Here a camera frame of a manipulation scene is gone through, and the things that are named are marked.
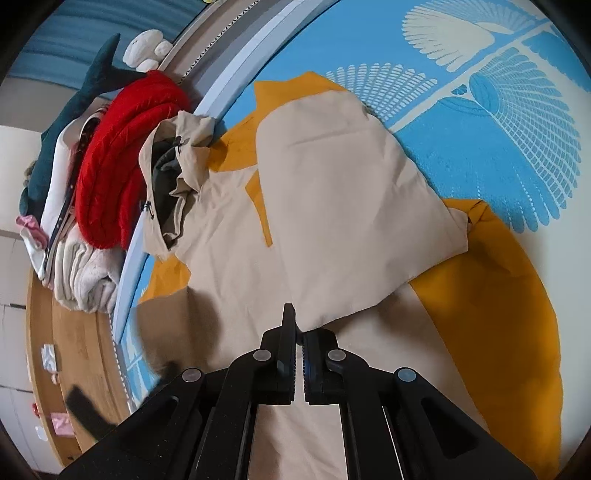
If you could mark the white cabinet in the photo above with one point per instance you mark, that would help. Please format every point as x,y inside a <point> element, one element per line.
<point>14,277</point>

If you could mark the white folded garment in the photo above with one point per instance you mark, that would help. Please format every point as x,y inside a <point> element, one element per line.
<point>57,184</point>

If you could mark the small white cloth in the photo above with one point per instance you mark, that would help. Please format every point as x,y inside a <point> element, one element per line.
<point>50,357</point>

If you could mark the cream folded towel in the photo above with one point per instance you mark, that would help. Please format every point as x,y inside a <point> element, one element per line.
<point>87,272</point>

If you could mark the blue and white patterned blanket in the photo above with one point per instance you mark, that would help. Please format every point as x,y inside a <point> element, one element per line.
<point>461,138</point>

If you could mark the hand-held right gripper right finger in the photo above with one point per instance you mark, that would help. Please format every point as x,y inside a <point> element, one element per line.
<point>305,369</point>

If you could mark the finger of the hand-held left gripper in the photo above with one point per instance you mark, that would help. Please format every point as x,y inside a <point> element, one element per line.
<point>85,408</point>

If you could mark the red knitted sweater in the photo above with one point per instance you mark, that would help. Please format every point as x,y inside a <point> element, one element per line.
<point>120,152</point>

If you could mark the teal shark plush toy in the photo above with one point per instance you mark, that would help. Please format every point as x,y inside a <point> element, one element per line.
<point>99,74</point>

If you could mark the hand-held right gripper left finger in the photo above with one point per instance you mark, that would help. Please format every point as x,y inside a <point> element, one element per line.
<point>291,364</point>

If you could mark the beige and orange jacket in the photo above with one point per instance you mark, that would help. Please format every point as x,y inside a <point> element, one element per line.
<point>323,184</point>

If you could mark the small pink item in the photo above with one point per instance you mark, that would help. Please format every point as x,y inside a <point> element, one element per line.
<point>62,423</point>

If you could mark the white plush toy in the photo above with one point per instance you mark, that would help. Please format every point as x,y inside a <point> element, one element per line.
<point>143,48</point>

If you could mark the pink cloth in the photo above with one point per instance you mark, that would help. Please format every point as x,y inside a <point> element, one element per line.
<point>30,228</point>

